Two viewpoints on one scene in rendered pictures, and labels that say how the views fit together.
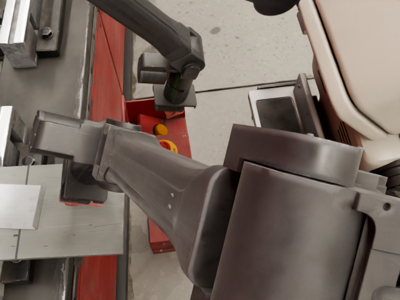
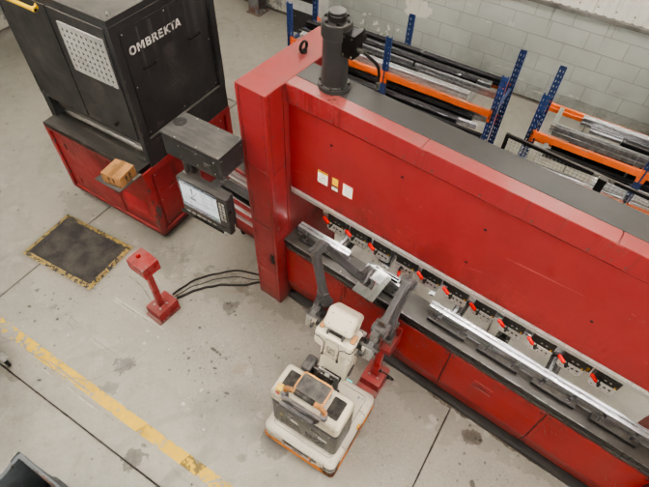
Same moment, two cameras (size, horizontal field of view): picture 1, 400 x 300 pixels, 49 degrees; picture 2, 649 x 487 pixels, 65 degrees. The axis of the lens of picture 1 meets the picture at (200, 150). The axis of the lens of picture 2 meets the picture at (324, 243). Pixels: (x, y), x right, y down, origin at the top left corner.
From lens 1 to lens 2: 314 cm
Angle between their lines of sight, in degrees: 59
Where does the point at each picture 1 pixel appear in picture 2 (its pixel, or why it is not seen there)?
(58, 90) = (413, 312)
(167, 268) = (359, 364)
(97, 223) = (361, 289)
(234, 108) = (412, 448)
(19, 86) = (422, 304)
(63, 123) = (369, 271)
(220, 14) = not seen: outside the picture
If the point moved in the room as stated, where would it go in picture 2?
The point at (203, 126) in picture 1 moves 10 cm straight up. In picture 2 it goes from (412, 426) to (414, 422)
